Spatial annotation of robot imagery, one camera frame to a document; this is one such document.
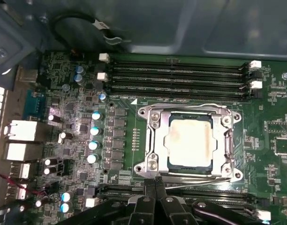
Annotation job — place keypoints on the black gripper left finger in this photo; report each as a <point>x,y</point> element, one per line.
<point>145,211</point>

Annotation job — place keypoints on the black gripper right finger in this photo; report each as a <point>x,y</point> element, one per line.
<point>171,211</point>

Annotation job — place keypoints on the metal locking lever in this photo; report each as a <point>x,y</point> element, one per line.
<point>204,183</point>
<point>195,105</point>

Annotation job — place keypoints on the silver CPU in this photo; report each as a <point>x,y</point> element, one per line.
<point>190,143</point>

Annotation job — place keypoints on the metal socket cover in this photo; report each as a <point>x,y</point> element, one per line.
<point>157,140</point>

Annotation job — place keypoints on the CPU socket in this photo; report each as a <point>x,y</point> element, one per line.
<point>226,170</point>

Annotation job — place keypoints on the blue top capacitor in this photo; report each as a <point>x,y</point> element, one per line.
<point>94,130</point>
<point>96,116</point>
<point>93,145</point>
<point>91,159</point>

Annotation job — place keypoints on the green motherboard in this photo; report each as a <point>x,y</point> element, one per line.
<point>251,164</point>

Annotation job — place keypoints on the square black chip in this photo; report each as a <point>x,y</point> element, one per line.
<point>283,146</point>

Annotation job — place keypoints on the silver port block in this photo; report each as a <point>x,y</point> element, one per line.
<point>21,130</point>
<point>20,152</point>

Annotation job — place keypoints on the blue serial port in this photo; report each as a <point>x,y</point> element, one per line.
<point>36,103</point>

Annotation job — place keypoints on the silver board screw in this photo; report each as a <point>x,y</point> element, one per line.
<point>285,75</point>

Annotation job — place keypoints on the black PC case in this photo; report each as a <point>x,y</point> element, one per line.
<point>204,23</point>

